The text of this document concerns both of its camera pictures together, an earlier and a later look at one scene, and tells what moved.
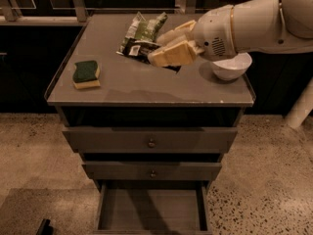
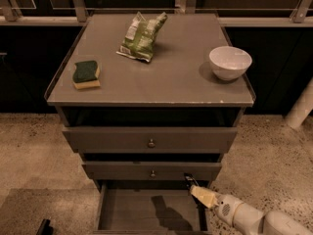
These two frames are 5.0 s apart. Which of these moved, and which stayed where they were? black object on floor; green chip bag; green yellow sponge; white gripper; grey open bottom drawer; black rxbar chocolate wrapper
Moved: white gripper; black rxbar chocolate wrapper
Stayed: grey open bottom drawer; green yellow sponge; green chip bag; black object on floor
